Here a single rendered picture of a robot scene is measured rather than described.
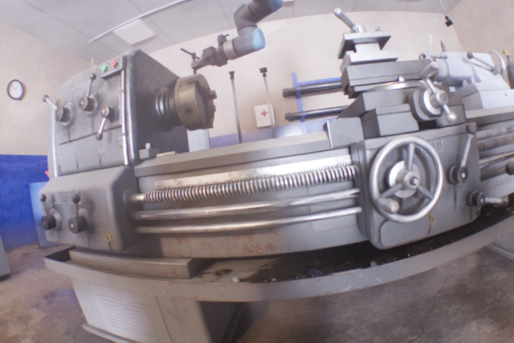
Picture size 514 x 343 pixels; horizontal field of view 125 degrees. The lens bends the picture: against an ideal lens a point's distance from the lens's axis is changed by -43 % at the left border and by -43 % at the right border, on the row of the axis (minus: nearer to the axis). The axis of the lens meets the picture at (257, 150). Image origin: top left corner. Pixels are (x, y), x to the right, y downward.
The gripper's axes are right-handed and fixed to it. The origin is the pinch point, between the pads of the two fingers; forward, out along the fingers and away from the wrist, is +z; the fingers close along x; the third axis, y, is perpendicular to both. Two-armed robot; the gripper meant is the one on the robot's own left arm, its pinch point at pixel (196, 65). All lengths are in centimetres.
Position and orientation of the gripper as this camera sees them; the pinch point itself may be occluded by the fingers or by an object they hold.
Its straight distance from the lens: 113.7
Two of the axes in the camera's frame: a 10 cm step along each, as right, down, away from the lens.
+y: 1.9, 9.8, -0.6
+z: -9.0, 2.0, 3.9
